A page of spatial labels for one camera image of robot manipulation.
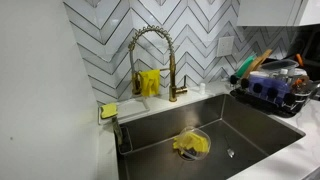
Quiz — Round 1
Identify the blue lunch box lid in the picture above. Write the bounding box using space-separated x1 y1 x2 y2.
248 73 292 102

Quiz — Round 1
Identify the gold spring kitchen faucet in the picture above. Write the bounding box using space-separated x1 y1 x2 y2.
127 24 189 103

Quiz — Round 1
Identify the yellow cloth on faucet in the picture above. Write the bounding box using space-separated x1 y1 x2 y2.
138 68 162 98

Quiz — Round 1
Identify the clear sponge tray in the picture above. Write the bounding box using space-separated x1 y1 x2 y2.
97 96 151 126

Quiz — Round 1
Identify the yellow sponge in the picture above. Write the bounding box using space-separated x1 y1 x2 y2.
100 102 119 120

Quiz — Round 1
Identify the dish brush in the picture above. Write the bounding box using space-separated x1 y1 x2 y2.
111 115 125 148

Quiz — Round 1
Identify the crumpled yellow rubber glove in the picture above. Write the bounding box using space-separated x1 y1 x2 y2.
172 131 210 155

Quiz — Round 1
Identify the clear glass bowl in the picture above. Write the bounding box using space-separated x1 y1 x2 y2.
175 125 212 162

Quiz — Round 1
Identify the green cutting board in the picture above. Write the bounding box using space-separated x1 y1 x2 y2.
234 53 258 79

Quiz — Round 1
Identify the metal spoon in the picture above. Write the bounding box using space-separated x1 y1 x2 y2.
223 134 236 159

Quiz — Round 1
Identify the stainless steel sink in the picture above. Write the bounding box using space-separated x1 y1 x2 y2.
114 93 307 180

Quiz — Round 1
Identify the wooden cutting board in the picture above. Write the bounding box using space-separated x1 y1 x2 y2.
241 48 273 80

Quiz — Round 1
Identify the white bowl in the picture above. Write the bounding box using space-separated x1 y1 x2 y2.
249 70 270 78

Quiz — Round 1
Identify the black dish rack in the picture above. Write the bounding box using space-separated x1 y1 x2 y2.
229 74 320 118

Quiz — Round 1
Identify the clear bottle white cap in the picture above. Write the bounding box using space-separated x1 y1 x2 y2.
278 68 290 84

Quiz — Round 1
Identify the white round container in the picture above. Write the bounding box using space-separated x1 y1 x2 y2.
289 67 308 77

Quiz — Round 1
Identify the clear jar orange cap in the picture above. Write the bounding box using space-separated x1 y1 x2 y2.
291 75 312 97

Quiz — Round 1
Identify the wire sink caddy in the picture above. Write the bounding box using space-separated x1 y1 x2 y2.
117 125 134 156

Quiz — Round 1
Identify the white wall outlet plate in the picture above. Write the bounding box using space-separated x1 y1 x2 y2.
216 35 235 58

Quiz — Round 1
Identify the white wall cabinet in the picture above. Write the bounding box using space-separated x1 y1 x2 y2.
236 0 320 28

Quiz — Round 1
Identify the orange handled utensil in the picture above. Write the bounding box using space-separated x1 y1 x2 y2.
295 53 305 68

